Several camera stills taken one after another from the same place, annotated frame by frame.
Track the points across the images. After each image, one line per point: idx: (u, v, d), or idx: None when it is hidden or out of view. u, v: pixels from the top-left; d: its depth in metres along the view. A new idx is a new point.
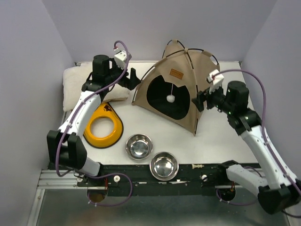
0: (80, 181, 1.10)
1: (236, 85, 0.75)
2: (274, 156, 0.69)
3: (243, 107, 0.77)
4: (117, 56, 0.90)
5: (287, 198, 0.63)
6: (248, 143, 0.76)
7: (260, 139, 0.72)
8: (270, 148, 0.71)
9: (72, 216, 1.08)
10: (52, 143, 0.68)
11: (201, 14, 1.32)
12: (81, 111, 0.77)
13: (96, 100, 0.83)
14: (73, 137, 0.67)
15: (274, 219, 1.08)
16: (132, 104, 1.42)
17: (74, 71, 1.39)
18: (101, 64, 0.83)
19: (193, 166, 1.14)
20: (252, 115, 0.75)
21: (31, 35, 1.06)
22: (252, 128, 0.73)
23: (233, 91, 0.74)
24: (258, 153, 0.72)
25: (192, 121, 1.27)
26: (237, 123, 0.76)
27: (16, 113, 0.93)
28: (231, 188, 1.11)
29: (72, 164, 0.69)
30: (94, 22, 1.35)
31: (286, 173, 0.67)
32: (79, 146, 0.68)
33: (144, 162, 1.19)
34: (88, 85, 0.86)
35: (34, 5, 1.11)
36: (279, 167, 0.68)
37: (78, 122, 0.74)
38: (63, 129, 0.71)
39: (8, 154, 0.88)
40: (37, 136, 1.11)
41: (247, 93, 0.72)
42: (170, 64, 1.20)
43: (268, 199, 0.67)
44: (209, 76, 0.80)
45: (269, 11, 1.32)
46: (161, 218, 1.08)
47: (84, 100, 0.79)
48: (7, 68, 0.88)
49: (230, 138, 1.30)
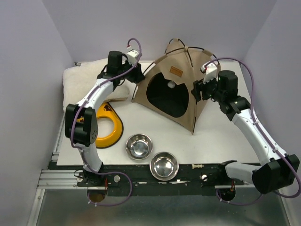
0: (80, 181, 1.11)
1: (225, 73, 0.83)
2: (263, 133, 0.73)
3: (234, 94, 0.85)
4: (130, 53, 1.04)
5: (278, 172, 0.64)
6: (240, 126, 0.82)
7: (249, 119, 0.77)
8: (258, 127, 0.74)
9: (72, 216, 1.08)
10: (69, 116, 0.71)
11: (201, 14, 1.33)
12: (96, 92, 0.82)
13: (109, 87, 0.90)
14: (89, 111, 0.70)
15: (274, 219, 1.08)
16: (132, 101, 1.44)
17: (74, 71, 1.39)
18: (117, 56, 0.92)
19: (193, 166, 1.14)
20: (241, 101, 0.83)
21: (31, 36, 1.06)
22: (241, 111, 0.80)
23: (222, 78, 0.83)
24: (249, 133, 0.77)
25: (191, 119, 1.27)
26: (227, 108, 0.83)
27: (16, 113, 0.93)
28: (231, 188, 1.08)
29: (84, 139, 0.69)
30: (94, 22, 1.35)
31: (275, 148, 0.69)
32: (94, 119, 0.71)
33: (144, 162, 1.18)
34: (103, 75, 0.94)
35: (34, 5, 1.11)
36: (268, 143, 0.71)
37: (94, 100, 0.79)
38: (80, 104, 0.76)
39: (8, 153, 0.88)
40: (37, 136, 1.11)
41: (235, 79, 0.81)
42: (170, 61, 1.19)
43: (261, 177, 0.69)
44: (202, 66, 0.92)
45: (269, 11, 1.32)
46: (161, 218, 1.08)
47: (99, 84, 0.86)
48: (7, 68, 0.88)
49: (230, 138, 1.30)
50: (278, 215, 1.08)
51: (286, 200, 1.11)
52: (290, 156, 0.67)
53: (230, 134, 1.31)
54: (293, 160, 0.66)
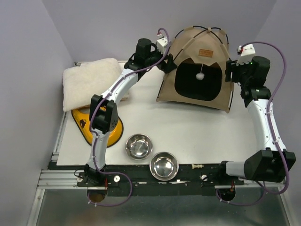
0: (80, 181, 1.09)
1: (258, 59, 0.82)
2: (271, 124, 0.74)
3: (259, 83, 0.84)
4: (159, 41, 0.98)
5: (269, 161, 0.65)
6: (252, 114, 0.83)
7: (262, 108, 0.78)
8: (269, 118, 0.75)
9: (72, 216, 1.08)
10: (93, 104, 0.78)
11: (201, 14, 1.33)
12: (120, 85, 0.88)
13: (133, 79, 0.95)
14: (110, 103, 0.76)
15: (274, 219, 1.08)
16: (158, 100, 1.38)
17: (74, 71, 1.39)
18: (145, 45, 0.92)
19: (193, 166, 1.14)
20: (265, 91, 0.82)
21: (31, 36, 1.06)
22: (258, 99, 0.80)
23: (254, 63, 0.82)
24: (257, 121, 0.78)
25: (226, 100, 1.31)
26: (247, 94, 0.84)
27: (16, 112, 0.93)
28: (231, 188, 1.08)
29: (104, 126, 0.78)
30: (94, 22, 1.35)
31: (276, 140, 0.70)
32: (114, 112, 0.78)
33: (144, 162, 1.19)
34: (130, 64, 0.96)
35: (35, 6, 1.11)
36: (271, 134, 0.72)
37: (117, 93, 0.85)
38: (104, 95, 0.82)
39: (8, 153, 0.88)
40: (37, 136, 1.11)
41: (266, 68, 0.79)
42: (198, 45, 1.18)
43: (252, 163, 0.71)
44: (238, 47, 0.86)
45: (268, 12, 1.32)
46: (161, 218, 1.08)
47: (124, 76, 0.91)
48: (7, 68, 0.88)
49: (230, 138, 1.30)
50: (278, 215, 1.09)
51: (286, 200, 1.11)
52: (288, 153, 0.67)
53: (230, 134, 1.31)
54: (289, 157, 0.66)
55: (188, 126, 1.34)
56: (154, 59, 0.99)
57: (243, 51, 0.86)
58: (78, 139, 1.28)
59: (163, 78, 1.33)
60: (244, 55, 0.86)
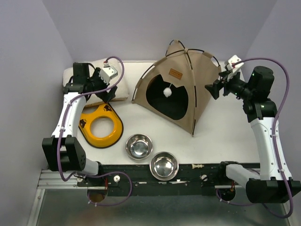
0: (80, 181, 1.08)
1: (262, 70, 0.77)
2: (276, 149, 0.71)
3: (264, 96, 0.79)
4: (105, 70, 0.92)
5: (273, 191, 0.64)
6: (256, 132, 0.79)
7: (268, 129, 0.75)
8: (274, 141, 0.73)
9: (72, 216, 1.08)
10: (49, 149, 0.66)
11: (201, 14, 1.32)
12: (69, 114, 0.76)
13: (80, 101, 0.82)
14: (70, 140, 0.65)
15: (274, 219, 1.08)
16: (132, 102, 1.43)
17: None
18: (81, 65, 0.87)
19: (193, 166, 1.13)
20: (270, 105, 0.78)
21: (31, 36, 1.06)
22: (264, 117, 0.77)
23: (257, 76, 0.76)
24: (262, 143, 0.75)
25: (191, 122, 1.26)
26: (250, 108, 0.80)
27: (16, 112, 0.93)
28: (231, 188, 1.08)
29: (75, 167, 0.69)
30: (94, 22, 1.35)
31: (281, 169, 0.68)
32: (77, 147, 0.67)
33: (144, 162, 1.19)
34: (69, 87, 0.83)
35: (34, 6, 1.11)
36: (276, 162, 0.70)
37: (70, 124, 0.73)
38: (57, 134, 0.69)
39: (8, 153, 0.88)
40: (36, 136, 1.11)
41: (271, 80, 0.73)
42: (170, 65, 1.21)
43: (255, 189, 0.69)
44: (229, 64, 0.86)
45: (269, 11, 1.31)
46: (161, 218, 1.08)
47: (70, 101, 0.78)
48: (7, 68, 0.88)
49: (230, 138, 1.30)
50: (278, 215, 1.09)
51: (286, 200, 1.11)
52: (293, 181, 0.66)
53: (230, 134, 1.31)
54: (295, 186, 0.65)
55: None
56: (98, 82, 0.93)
57: (235, 67, 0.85)
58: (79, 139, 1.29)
59: (137, 84, 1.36)
60: (234, 71, 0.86)
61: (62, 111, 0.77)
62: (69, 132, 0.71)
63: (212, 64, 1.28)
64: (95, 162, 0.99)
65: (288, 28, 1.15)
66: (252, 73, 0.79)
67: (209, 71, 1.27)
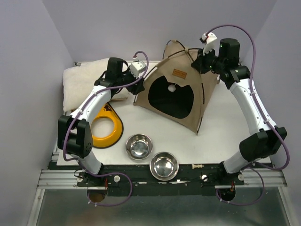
0: (80, 181, 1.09)
1: (228, 40, 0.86)
2: (257, 103, 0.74)
3: (235, 62, 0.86)
4: (134, 64, 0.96)
5: (265, 141, 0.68)
6: (236, 96, 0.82)
7: (246, 89, 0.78)
8: (254, 98, 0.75)
9: (72, 216, 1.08)
10: (63, 127, 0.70)
11: (201, 14, 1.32)
12: (91, 101, 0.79)
13: (106, 94, 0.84)
14: (82, 123, 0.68)
15: (274, 220, 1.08)
16: (134, 104, 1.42)
17: (74, 71, 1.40)
18: (117, 61, 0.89)
19: (193, 166, 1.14)
20: (243, 70, 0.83)
21: (31, 35, 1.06)
22: (241, 80, 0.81)
23: (224, 45, 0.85)
24: (245, 103, 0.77)
25: (195, 120, 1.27)
26: (227, 76, 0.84)
27: (16, 112, 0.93)
28: (231, 188, 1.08)
29: (78, 152, 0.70)
30: (94, 22, 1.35)
31: (266, 119, 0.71)
32: (87, 133, 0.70)
33: (144, 162, 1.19)
34: (101, 81, 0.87)
35: (34, 5, 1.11)
36: (260, 115, 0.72)
37: (89, 110, 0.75)
38: (74, 115, 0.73)
39: (7, 153, 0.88)
40: (37, 136, 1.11)
41: (236, 46, 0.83)
42: (172, 65, 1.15)
43: (249, 145, 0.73)
44: (203, 35, 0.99)
45: (269, 11, 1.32)
46: (161, 218, 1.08)
47: (96, 92, 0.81)
48: (7, 68, 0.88)
49: (229, 138, 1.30)
50: (278, 214, 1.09)
51: (286, 200, 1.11)
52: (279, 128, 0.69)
53: (229, 133, 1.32)
54: (281, 132, 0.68)
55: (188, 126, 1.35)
56: (128, 79, 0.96)
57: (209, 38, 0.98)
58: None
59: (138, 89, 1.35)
60: (211, 41, 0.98)
61: (86, 98, 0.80)
62: (85, 117, 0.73)
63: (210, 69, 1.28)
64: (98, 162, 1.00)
65: (288, 28, 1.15)
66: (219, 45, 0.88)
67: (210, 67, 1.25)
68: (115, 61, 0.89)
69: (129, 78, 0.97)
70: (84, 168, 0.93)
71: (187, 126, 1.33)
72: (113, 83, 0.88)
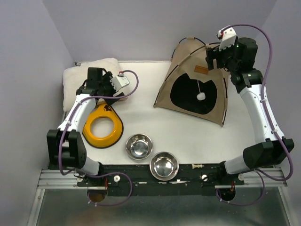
0: (80, 181, 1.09)
1: (246, 41, 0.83)
2: (267, 111, 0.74)
3: (249, 66, 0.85)
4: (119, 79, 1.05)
5: (269, 152, 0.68)
6: (246, 101, 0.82)
7: (257, 96, 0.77)
8: (265, 105, 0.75)
9: (72, 216, 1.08)
10: (53, 141, 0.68)
11: (201, 14, 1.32)
12: (77, 112, 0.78)
13: (91, 103, 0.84)
14: (73, 134, 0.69)
15: (274, 220, 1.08)
16: (154, 106, 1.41)
17: (74, 71, 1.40)
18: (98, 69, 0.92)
19: (193, 166, 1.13)
20: (255, 75, 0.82)
21: (31, 35, 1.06)
22: (252, 85, 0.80)
23: (241, 46, 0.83)
24: (253, 110, 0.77)
25: (220, 113, 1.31)
26: (238, 79, 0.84)
27: (16, 112, 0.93)
28: (231, 188, 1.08)
29: (74, 165, 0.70)
30: (94, 22, 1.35)
31: (274, 129, 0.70)
32: (79, 142, 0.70)
33: (144, 162, 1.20)
34: (83, 89, 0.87)
35: (34, 6, 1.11)
36: (269, 124, 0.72)
37: (77, 120, 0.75)
38: (62, 127, 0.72)
39: (8, 153, 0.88)
40: (37, 136, 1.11)
41: (254, 49, 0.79)
42: (194, 61, 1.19)
43: (253, 154, 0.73)
44: (218, 32, 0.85)
45: (268, 11, 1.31)
46: (161, 218, 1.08)
47: (81, 101, 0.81)
48: (7, 68, 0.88)
49: (230, 138, 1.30)
50: (278, 214, 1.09)
51: (286, 200, 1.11)
52: (286, 140, 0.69)
53: (230, 133, 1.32)
54: (288, 143, 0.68)
55: (196, 125, 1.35)
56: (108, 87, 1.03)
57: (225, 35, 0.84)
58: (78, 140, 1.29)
59: (160, 89, 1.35)
60: (228, 38, 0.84)
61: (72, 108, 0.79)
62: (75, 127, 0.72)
63: None
64: (95, 162, 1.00)
65: (288, 28, 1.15)
66: (236, 45, 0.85)
67: None
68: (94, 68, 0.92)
69: (108, 86, 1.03)
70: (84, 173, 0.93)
71: (210, 120, 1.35)
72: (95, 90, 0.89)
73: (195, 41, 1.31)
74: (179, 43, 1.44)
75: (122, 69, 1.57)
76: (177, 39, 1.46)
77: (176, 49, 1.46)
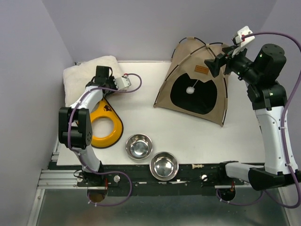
0: (80, 181, 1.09)
1: (272, 51, 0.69)
2: (285, 141, 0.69)
3: (271, 80, 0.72)
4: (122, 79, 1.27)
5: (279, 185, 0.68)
6: (262, 121, 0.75)
7: (276, 121, 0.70)
8: (283, 134, 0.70)
9: (71, 216, 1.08)
10: (63, 117, 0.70)
11: (201, 14, 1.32)
12: (88, 96, 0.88)
13: (97, 95, 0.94)
14: (83, 111, 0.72)
15: (274, 220, 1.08)
16: (154, 106, 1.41)
17: (74, 70, 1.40)
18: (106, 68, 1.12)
19: (193, 166, 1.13)
20: (277, 90, 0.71)
21: (31, 35, 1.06)
22: (272, 108, 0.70)
23: (265, 57, 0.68)
24: (269, 136, 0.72)
25: (220, 113, 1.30)
26: (257, 96, 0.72)
27: (16, 112, 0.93)
28: (231, 188, 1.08)
29: (80, 142, 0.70)
30: (94, 22, 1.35)
31: (289, 163, 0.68)
32: (88, 121, 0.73)
33: (144, 162, 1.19)
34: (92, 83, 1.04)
35: (34, 6, 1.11)
36: (283, 156, 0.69)
37: (86, 102, 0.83)
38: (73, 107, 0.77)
39: (7, 153, 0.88)
40: (37, 136, 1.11)
41: (281, 62, 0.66)
42: (194, 61, 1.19)
43: (261, 180, 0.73)
44: (239, 37, 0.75)
45: (269, 11, 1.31)
46: (161, 218, 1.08)
47: (90, 90, 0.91)
48: (7, 68, 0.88)
49: (230, 138, 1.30)
50: (278, 215, 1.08)
51: (286, 200, 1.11)
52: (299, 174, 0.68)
53: (230, 133, 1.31)
54: None
55: (196, 125, 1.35)
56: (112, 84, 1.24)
57: (245, 41, 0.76)
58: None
59: (160, 89, 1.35)
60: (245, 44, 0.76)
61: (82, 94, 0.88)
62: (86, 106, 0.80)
63: None
64: (97, 159, 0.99)
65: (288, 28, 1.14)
66: (259, 54, 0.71)
67: None
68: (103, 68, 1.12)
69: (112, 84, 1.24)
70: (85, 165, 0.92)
71: (210, 120, 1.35)
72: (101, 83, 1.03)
73: (195, 41, 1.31)
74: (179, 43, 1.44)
75: (122, 69, 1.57)
76: (177, 39, 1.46)
77: (176, 49, 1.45)
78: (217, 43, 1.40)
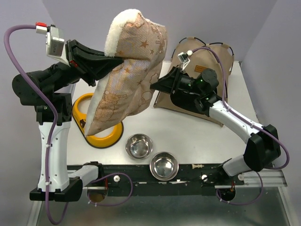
0: None
1: (209, 75, 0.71)
2: (237, 114, 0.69)
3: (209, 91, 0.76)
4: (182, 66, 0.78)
5: (261, 145, 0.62)
6: (217, 119, 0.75)
7: (222, 108, 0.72)
8: (233, 111, 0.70)
9: (72, 217, 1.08)
10: (40, 199, 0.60)
11: (200, 13, 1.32)
12: (52, 157, 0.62)
13: (63, 133, 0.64)
14: (60, 192, 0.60)
15: (273, 220, 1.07)
16: (154, 106, 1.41)
17: (82, 84, 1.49)
18: (34, 92, 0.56)
19: (193, 166, 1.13)
20: (213, 96, 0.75)
21: (29, 35, 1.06)
22: (214, 104, 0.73)
23: (205, 83, 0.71)
24: (228, 121, 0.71)
25: None
26: (201, 106, 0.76)
27: (14, 113, 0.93)
28: (231, 188, 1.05)
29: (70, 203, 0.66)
30: (93, 22, 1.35)
31: (252, 123, 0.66)
32: (69, 194, 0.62)
33: (143, 162, 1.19)
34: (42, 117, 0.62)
35: (32, 6, 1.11)
36: (245, 122, 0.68)
37: (56, 173, 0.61)
38: (43, 187, 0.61)
39: (8, 153, 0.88)
40: (35, 136, 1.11)
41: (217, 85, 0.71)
42: (194, 61, 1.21)
43: (249, 156, 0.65)
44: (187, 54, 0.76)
45: (268, 11, 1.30)
46: (161, 218, 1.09)
47: (50, 145, 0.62)
48: (7, 68, 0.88)
49: (229, 138, 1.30)
50: (277, 214, 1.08)
51: (286, 200, 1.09)
52: (268, 127, 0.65)
53: (230, 133, 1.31)
54: (272, 129, 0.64)
55: (197, 125, 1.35)
56: (59, 79, 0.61)
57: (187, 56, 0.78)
58: (75, 140, 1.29)
59: None
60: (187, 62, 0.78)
61: (43, 156, 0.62)
62: (57, 185, 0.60)
63: (228, 60, 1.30)
64: (93, 167, 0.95)
65: (286, 27, 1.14)
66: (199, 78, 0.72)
67: (228, 62, 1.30)
68: (26, 98, 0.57)
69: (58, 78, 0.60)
70: (89, 183, 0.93)
71: (210, 120, 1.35)
72: (61, 112, 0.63)
73: (196, 40, 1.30)
74: (178, 42, 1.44)
75: None
76: (177, 39, 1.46)
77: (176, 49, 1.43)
78: (217, 43, 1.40)
